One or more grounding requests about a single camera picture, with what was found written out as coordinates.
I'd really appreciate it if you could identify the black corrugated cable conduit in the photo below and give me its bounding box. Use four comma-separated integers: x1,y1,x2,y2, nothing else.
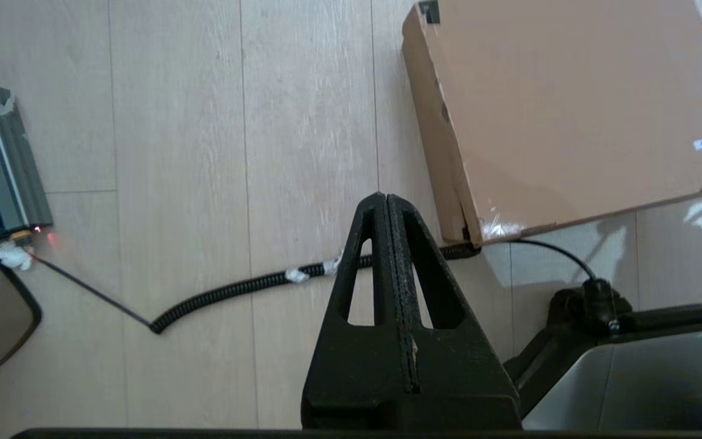
27,239,601,335

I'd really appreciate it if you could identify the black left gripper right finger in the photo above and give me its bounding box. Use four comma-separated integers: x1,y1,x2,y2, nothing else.
386,194,522,430

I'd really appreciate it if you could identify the black grey robot base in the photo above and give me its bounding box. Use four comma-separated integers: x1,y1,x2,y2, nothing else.
503,277,702,431

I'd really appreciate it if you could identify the brown cardboard shoe box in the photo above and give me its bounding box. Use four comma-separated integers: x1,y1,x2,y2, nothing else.
401,0,702,246

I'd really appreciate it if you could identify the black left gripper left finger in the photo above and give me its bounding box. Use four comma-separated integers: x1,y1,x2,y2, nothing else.
301,192,417,430

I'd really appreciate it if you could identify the white tape wad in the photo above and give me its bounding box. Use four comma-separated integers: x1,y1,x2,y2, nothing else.
0,240,35,271

